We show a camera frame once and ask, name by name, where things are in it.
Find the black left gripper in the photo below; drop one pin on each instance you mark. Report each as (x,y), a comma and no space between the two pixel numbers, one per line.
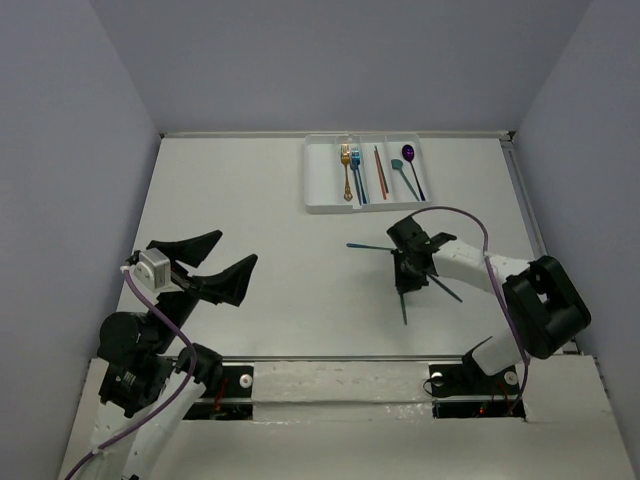
(188,279)

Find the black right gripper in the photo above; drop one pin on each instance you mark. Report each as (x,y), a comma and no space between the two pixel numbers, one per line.
(404,284)

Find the teal metal knife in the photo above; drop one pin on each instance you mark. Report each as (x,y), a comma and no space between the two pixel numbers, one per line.
(403,309)

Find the iridescent green fork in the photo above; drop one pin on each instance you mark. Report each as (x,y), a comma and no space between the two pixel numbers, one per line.
(368,247)

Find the teal metal spoon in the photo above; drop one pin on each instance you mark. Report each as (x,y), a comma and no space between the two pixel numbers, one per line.
(398,166)

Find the purple metal spoon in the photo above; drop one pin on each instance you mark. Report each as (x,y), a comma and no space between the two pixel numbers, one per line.
(408,154)

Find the blue metal fork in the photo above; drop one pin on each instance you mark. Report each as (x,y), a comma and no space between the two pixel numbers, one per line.
(360,175)
(357,187)

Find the orange chopstick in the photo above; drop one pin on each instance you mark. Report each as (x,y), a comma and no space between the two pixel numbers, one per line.
(380,173)

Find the ornate gold fork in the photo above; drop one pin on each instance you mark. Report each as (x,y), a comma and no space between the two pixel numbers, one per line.
(345,161)

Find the dark chopstick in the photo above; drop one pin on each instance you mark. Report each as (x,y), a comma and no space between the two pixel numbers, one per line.
(385,180)

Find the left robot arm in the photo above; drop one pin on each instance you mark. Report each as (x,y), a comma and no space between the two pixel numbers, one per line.
(155,374)

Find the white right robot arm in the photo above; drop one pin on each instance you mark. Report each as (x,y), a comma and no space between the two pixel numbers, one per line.
(542,307)

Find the teal chopstick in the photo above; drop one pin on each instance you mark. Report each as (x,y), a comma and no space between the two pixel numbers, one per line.
(448,290)

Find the white plastic cutlery tray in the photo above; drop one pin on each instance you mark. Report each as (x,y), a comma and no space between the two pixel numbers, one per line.
(323,174)

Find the white front platform board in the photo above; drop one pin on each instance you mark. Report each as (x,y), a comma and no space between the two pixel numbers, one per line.
(568,432)

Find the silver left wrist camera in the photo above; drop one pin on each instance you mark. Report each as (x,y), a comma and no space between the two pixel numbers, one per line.
(151,267)

